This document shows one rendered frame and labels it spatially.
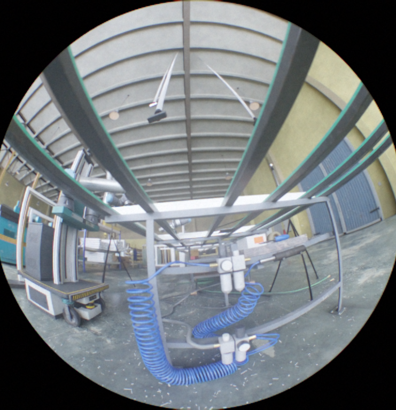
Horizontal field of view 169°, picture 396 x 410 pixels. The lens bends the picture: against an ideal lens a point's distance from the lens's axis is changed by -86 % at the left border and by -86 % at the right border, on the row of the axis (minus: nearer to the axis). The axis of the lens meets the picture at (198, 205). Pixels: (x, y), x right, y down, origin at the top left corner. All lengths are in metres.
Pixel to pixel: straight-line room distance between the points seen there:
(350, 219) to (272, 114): 6.39
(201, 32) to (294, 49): 7.65
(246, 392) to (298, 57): 0.90
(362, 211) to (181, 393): 6.38
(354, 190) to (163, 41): 9.98
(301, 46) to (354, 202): 6.31
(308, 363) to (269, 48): 9.31
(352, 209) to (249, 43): 8.57
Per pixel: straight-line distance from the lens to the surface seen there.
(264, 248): 0.68
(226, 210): 0.57
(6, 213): 4.04
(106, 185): 1.18
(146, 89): 8.33
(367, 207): 6.26
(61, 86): 0.26
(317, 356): 0.87
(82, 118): 0.26
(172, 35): 7.80
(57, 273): 1.46
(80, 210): 1.66
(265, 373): 0.80
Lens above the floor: 0.63
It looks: 22 degrees up
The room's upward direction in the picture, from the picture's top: 6 degrees counter-clockwise
